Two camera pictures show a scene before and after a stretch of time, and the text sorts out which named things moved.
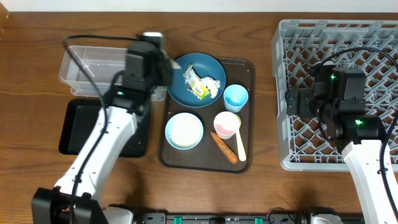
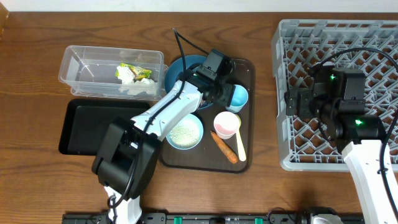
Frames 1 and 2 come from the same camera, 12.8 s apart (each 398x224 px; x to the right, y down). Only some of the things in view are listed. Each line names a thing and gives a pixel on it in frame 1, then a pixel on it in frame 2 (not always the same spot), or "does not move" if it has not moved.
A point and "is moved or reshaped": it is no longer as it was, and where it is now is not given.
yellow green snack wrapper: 194,84 is moved or reshaped
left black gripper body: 158,77 → 223,94
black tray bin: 78,118 does not move
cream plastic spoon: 241,150 does not move
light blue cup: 235,96 does not move
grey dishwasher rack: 296,46 does not move
